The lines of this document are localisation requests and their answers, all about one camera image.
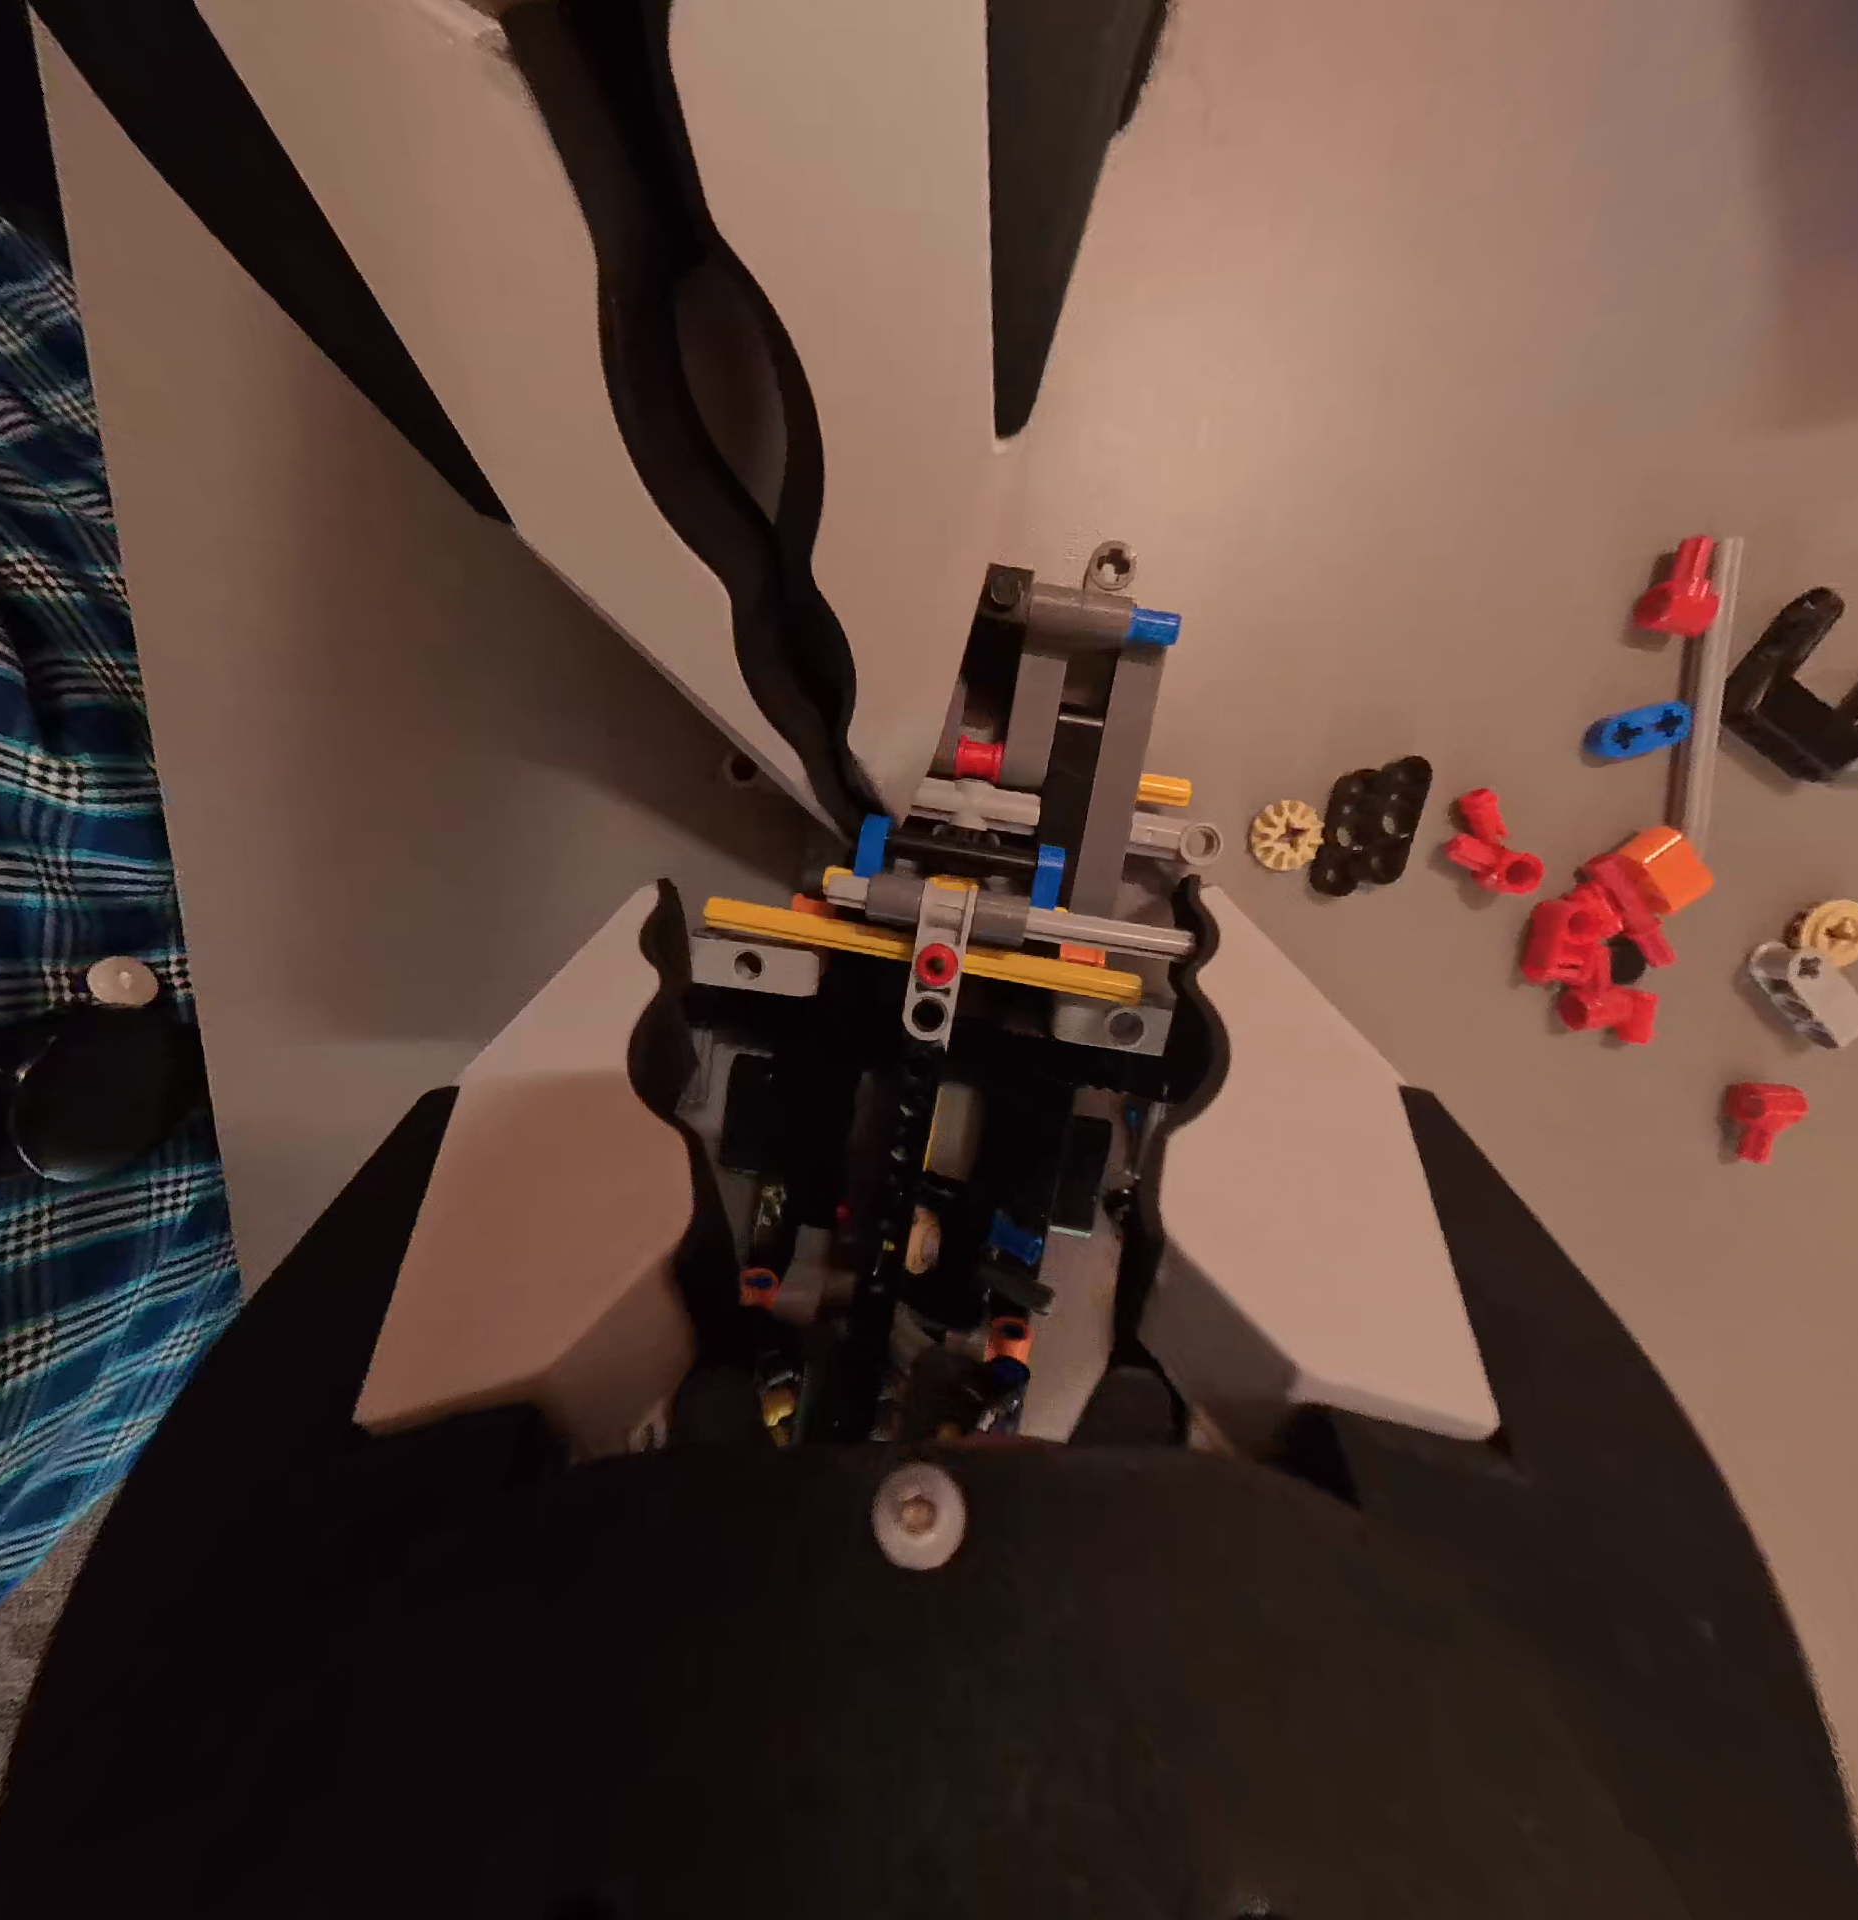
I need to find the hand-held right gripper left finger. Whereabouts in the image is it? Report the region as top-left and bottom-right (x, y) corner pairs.
(355, 877), (728, 1465)

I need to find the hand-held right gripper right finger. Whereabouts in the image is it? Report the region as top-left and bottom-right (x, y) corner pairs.
(1117, 874), (1504, 1454)

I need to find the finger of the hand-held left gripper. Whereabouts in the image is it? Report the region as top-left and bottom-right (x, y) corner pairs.
(194, 0), (872, 843)
(675, 0), (1009, 812)

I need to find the lego car chassis model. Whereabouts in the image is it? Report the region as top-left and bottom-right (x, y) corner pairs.
(675, 539), (1233, 1448)

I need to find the black three-hole lego liftarm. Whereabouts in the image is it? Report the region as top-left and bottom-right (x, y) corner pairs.
(1307, 752), (1436, 899)

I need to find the cluster of red lego connectors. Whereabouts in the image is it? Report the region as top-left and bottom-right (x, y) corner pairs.
(1520, 856), (1682, 1046)

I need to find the red lego connector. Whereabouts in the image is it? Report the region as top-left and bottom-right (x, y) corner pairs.
(1628, 536), (1723, 641)
(1718, 1081), (1813, 1165)

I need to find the orange lego block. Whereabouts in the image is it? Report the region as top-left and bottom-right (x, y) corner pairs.
(1610, 822), (1717, 919)

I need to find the light grey lego connector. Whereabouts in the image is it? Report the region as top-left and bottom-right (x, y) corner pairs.
(1748, 936), (1858, 1052)

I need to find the grey long lego axle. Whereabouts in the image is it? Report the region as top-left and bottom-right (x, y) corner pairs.
(1674, 536), (1749, 843)

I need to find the black u-shaped lego bracket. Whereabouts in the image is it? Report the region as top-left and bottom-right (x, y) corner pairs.
(1718, 586), (1858, 784)

